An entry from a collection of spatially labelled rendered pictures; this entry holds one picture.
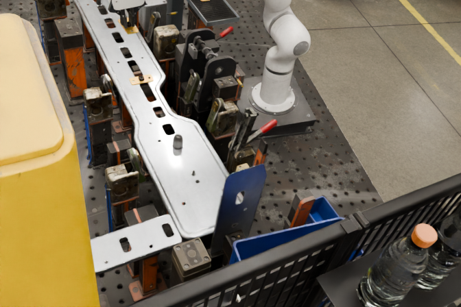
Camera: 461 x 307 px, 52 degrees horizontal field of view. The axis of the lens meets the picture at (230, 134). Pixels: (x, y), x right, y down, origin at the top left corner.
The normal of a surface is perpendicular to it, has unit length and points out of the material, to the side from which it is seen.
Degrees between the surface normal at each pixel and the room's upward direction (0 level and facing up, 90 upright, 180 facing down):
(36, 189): 90
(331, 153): 0
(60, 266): 90
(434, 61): 0
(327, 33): 0
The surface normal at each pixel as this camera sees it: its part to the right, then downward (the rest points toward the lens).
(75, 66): 0.45, 0.68
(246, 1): 0.14, -0.68
